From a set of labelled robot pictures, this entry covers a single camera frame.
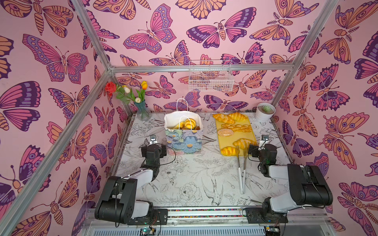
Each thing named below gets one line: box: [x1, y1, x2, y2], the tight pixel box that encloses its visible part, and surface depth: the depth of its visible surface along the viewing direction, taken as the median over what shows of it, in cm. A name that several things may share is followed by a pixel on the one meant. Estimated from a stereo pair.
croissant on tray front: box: [232, 138, 258, 153], surface depth 99 cm
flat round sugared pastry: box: [217, 128, 234, 137], surface depth 105 cm
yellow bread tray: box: [215, 118, 258, 157], surface depth 105 cm
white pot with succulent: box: [255, 102, 277, 122], surface depth 110 cm
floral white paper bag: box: [164, 98, 204, 154], surface depth 87 cm
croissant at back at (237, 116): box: [227, 112, 249, 121], surface depth 115 cm
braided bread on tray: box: [221, 123, 253, 133], surface depth 111 cm
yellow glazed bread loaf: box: [220, 146, 237, 156], surface depth 96 cm
